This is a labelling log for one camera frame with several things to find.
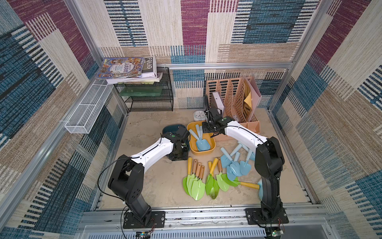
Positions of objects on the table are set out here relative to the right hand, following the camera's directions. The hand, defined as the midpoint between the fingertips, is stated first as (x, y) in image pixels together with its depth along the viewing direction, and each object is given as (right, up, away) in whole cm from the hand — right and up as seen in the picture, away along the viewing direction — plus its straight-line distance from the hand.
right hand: (204, 125), depth 95 cm
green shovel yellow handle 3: (+17, -32, -10) cm, 38 cm away
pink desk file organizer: (+23, +24, +17) cm, 38 cm away
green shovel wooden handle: (-4, -24, -6) cm, 25 cm away
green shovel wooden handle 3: (+9, -31, -9) cm, 33 cm away
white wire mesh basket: (-74, +5, -3) cm, 74 cm away
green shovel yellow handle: (-9, -26, -7) cm, 28 cm away
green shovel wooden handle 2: (-4, -33, -13) cm, 36 cm away
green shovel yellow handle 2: (+3, -31, -15) cm, 35 cm away
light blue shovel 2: (-2, -12, +5) cm, 13 cm away
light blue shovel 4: (+18, -24, -5) cm, 31 cm away
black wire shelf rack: (-29, +18, 0) cm, 35 cm away
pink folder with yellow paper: (+29, +19, -4) cm, 34 cm away
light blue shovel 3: (-4, -4, +7) cm, 9 cm away
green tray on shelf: (-42, +24, +8) cm, 49 cm away
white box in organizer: (+10, +15, +3) cm, 18 cm away
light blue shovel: (-3, -2, -9) cm, 9 cm away
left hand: (-12, -18, -7) cm, 23 cm away
